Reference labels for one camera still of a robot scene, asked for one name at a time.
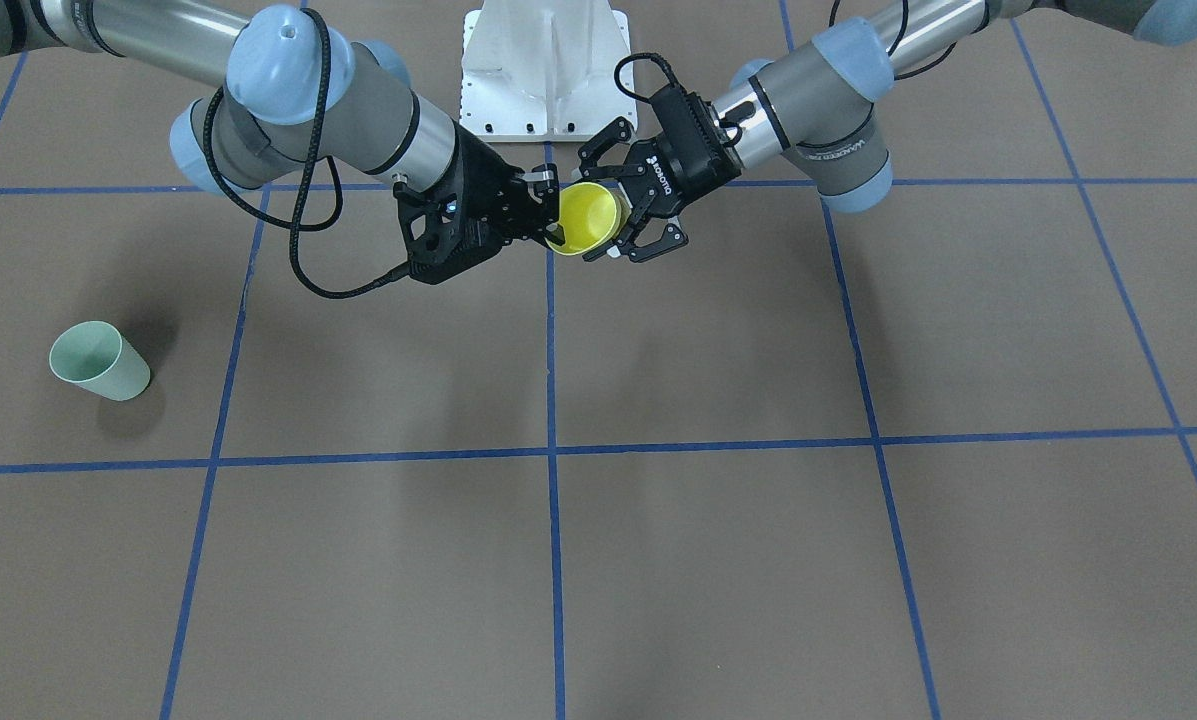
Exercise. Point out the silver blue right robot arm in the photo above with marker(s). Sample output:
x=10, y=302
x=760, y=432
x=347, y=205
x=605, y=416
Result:
x=288, y=93

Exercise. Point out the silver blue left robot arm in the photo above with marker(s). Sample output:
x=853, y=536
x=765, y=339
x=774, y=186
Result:
x=816, y=107

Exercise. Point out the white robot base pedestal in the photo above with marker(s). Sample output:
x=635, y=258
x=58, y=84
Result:
x=544, y=71

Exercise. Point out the green plastic cup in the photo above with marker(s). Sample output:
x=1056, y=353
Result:
x=97, y=357

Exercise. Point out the yellow plastic cup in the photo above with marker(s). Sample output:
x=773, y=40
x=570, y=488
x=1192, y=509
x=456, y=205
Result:
x=589, y=215

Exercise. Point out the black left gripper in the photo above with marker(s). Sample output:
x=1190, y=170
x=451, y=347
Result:
x=680, y=177

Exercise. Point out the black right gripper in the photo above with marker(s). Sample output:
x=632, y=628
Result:
x=489, y=183

